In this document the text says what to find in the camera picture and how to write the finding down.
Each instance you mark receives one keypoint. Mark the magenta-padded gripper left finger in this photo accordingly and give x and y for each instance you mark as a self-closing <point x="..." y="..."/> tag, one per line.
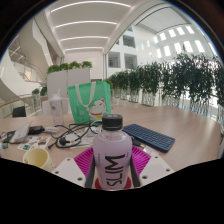
<point x="82" y="161"/>

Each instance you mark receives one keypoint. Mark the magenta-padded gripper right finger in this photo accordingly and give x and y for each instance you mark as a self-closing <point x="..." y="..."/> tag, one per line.
<point x="141" y="160"/>

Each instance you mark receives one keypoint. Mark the purple drink bottle black cap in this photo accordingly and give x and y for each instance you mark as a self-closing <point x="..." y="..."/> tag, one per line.
<point x="112" y="160"/>

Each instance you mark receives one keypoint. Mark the dark blue keyboard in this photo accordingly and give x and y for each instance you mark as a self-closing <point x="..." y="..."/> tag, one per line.
<point x="150" y="136"/>

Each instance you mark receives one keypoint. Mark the pale yellow mug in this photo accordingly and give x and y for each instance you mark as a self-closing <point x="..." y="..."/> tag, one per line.
<point x="38" y="158"/>

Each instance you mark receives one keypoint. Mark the colourful sticker sheet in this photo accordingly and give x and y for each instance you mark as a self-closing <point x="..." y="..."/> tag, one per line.
<point x="33" y="142"/>

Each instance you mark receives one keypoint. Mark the black power adapter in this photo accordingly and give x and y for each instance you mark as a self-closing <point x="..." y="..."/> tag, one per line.
<point x="36" y="129"/>

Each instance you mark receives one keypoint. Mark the green tote bag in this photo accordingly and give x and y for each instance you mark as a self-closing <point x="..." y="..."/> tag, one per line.
<point x="83" y="103"/>

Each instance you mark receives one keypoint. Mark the clear plastic shaker bottle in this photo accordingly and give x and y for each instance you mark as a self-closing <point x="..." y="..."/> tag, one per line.
<point x="56" y="109"/>

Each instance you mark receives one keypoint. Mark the open paper booklet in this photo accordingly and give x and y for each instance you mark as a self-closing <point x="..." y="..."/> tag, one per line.
<point x="21" y="133"/>

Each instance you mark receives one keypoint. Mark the wooden planter with green plants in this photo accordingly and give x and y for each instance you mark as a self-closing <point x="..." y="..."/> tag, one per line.
<point x="43" y="90"/>

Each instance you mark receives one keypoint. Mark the white cabinet with plants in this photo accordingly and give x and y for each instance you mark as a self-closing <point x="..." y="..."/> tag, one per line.
<point x="68" y="81"/>

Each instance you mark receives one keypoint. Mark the row of green potted trees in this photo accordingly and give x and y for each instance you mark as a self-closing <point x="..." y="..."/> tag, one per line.
<point x="173" y="83"/>

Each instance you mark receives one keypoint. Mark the ceiling light strips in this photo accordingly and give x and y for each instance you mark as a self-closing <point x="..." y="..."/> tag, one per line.
<point x="86" y="22"/>

